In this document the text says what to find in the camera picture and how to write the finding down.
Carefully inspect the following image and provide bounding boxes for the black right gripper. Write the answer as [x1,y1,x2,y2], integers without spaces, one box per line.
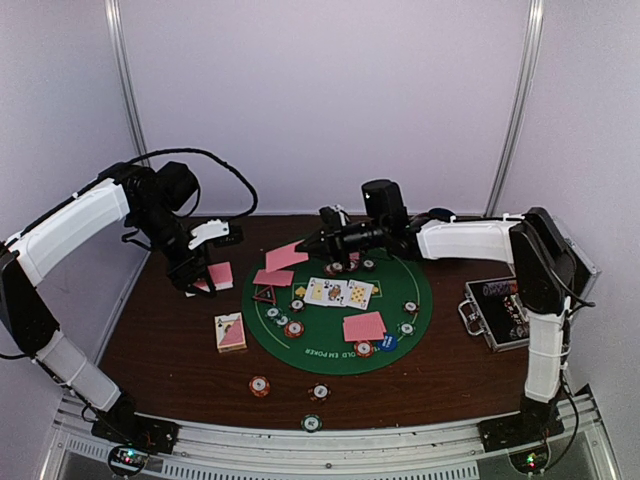
[296,211,389,268]

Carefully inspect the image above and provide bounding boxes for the dark blue mug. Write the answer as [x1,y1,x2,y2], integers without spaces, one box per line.
[428,207,454,222]

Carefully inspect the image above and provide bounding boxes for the aluminium frame post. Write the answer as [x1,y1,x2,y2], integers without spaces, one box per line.
[484,0,545,217]
[104,0,147,155]

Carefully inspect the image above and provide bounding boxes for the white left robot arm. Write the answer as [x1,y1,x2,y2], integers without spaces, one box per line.
[1,162,230,444]

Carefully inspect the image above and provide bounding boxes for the red backed card gripper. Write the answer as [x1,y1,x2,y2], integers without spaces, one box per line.
[253,269,295,287]

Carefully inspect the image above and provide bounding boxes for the aluminium poker chip case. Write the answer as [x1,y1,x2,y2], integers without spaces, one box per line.
[458,216,600,352]

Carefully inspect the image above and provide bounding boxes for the round green poker mat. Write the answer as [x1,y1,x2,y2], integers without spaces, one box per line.
[242,249,433,376]

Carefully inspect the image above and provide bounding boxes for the right aluminium frame post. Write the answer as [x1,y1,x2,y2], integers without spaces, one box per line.
[484,0,545,217]

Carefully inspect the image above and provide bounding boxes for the black red triangular dealer button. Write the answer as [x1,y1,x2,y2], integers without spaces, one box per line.
[252,285,277,305]

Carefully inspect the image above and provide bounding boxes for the aluminium table front rail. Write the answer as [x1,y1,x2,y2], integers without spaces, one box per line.
[36,394,622,479]

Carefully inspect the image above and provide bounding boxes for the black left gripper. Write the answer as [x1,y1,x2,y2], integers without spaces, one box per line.
[131,202,217,298]

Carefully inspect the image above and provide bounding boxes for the blue small blind button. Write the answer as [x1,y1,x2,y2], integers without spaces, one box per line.
[377,333,398,352]

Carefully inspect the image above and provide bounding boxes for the left aluminium frame post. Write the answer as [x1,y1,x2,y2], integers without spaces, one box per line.
[104,0,147,155]

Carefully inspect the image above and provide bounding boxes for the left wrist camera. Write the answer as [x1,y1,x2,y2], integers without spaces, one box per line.
[188,219,244,250]

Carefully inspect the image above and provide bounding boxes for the face down cards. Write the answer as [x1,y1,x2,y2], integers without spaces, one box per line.
[343,312,387,342]
[265,240,309,272]

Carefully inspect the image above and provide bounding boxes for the red 5 chip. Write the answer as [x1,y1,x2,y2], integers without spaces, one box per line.
[283,321,304,338]
[354,340,375,358]
[324,262,343,276]

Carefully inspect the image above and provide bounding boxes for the red backed card deck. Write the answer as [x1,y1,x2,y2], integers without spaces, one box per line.
[193,262,234,295]

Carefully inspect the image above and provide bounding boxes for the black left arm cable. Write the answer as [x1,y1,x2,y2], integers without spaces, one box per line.
[129,146,260,218]

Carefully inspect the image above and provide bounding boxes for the playing card box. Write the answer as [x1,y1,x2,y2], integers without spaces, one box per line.
[214,312,247,353]

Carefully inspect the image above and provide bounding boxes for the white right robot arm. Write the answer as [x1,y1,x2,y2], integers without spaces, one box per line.
[295,179,594,442]

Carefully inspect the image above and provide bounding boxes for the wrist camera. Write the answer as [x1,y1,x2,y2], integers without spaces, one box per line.
[188,219,244,250]
[319,204,350,232]

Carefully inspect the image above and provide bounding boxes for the red chip stack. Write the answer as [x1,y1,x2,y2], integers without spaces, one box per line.
[248,376,271,398]

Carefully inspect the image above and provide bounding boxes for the green 20 chip stack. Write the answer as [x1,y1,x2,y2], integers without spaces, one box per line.
[300,414,323,433]

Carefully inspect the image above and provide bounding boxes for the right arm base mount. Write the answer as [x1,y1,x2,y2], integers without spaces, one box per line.
[478,395,565,475]

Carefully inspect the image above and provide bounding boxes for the queen face up card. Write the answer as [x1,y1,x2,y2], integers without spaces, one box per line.
[321,279,348,307]

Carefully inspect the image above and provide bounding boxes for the brown 100 chip stack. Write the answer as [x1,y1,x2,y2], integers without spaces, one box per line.
[307,383,331,402]

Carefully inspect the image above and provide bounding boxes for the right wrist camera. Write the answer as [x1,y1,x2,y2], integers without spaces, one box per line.
[319,204,350,232]

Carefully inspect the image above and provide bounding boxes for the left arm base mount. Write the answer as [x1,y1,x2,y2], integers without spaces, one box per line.
[85,393,180,479]

